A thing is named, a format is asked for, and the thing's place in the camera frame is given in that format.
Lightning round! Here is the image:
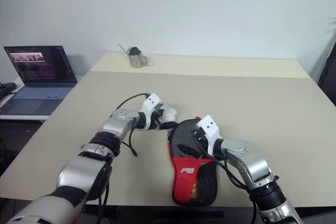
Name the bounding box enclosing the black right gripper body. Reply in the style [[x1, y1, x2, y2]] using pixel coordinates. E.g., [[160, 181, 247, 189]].
[[192, 126, 208, 157]]

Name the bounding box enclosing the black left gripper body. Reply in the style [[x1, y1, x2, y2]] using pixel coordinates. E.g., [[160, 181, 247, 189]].
[[148, 108, 169, 131]]

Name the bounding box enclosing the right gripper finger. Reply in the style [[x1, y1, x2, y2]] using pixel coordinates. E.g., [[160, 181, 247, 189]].
[[177, 144, 198, 154], [183, 151, 203, 161]]

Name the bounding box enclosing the black and red paddle case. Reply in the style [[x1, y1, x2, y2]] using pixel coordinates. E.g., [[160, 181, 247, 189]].
[[166, 115, 219, 207]]

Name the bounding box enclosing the white rounded block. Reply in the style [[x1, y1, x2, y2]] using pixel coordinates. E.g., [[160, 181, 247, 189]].
[[162, 106, 179, 123]]

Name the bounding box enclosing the open blue laptop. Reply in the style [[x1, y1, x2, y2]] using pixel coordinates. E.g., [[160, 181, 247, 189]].
[[3, 45, 78, 116]]

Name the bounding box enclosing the dark chair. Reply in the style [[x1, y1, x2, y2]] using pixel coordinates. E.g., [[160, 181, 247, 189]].
[[318, 47, 336, 107]]

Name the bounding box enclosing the white side table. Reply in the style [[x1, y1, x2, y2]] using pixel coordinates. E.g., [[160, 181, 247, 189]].
[[0, 76, 57, 123]]

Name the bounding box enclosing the black device on side table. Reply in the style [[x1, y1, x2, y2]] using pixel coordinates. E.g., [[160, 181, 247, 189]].
[[0, 82, 17, 102]]

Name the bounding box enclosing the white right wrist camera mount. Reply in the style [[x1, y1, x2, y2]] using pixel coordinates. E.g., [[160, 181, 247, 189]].
[[196, 114, 224, 154]]

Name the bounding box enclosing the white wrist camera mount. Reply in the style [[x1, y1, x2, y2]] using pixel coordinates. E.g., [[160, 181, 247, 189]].
[[196, 114, 224, 154], [140, 93, 164, 130]]

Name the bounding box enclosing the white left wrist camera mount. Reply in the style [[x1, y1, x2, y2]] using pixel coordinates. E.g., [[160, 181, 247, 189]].
[[140, 93, 164, 130]]

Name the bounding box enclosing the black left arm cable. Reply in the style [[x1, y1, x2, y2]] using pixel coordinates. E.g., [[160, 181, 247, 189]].
[[114, 92, 151, 157]]

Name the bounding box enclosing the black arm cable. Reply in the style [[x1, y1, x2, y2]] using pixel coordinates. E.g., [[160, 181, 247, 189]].
[[195, 132, 259, 224], [114, 92, 151, 157]]

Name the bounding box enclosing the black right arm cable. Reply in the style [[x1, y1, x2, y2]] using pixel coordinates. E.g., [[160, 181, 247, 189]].
[[195, 132, 259, 224]]

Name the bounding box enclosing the steel cup with handle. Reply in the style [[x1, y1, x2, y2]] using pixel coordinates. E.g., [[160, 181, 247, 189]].
[[127, 46, 151, 68]]

